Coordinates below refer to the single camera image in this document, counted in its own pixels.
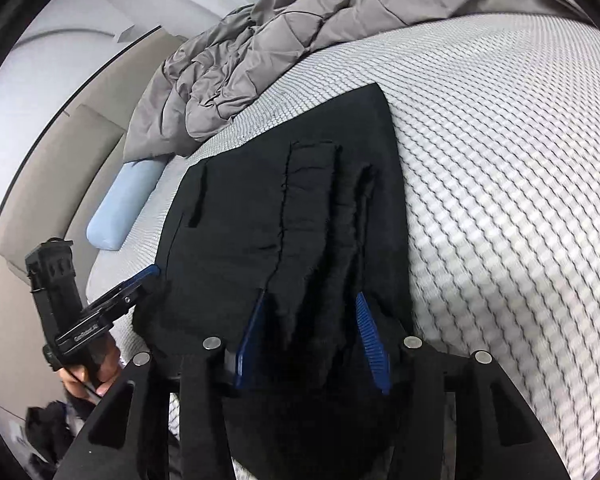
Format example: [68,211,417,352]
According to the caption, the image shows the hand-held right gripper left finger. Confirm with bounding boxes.
[60,290,270,480]

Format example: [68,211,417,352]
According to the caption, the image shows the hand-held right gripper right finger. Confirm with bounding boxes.
[355,291,572,480]

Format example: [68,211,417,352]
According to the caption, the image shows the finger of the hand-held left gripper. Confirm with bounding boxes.
[81,263,162,323]

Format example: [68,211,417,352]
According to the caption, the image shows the black pants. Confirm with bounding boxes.
[131,82,417,480]

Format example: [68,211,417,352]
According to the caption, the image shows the person's left hand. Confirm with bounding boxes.
[60,331,127,402]

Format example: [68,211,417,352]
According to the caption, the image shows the light blue pillow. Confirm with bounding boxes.
[85,158,169,252]

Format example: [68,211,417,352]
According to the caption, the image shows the beige padded headboard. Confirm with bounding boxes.
[0,32,190,281]

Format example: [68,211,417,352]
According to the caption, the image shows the dark cloth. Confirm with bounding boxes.
[24,399,90,480]

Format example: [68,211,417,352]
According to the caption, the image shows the white patterned mattress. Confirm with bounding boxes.
[86,10,600,480]

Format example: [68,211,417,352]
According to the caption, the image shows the grey quilted comforter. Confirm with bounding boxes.
[122,0,597,163]

